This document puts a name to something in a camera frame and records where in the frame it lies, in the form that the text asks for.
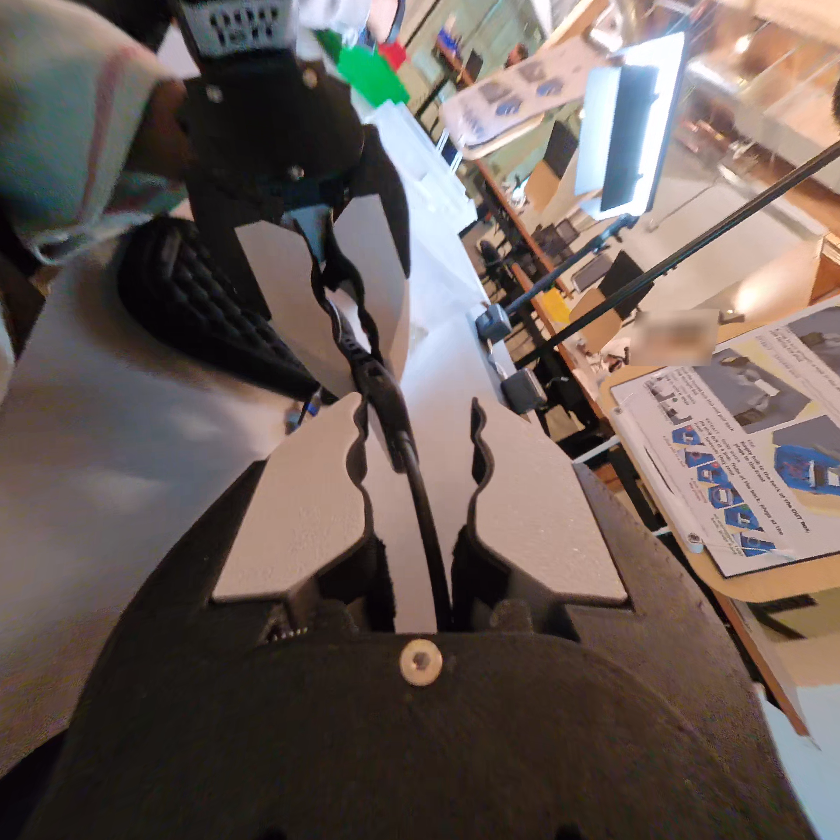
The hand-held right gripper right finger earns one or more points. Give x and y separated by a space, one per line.
538 518

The cardboard board with instruction sheet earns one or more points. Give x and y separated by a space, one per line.
735 459

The black office chair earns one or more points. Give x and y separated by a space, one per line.
495 262

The long black pole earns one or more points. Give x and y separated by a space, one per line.
689 246

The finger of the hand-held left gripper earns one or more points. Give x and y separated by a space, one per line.
282 289
380 275

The red block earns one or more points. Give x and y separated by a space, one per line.
394 54

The cardboard board with picture sheet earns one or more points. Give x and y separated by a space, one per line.
512 98

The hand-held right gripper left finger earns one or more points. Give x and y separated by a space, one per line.
302 512

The green block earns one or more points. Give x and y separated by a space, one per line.
371 75

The black light stand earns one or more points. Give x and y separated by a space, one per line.
577 262

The white led light panel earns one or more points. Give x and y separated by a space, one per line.
630 131

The black bumpy wrist rest pad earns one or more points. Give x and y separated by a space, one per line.
197 295

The person's left forearm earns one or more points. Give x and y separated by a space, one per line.
59 131

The yellow box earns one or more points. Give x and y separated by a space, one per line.
556 305

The grey table clamp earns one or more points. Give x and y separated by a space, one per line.
492 323
523 391

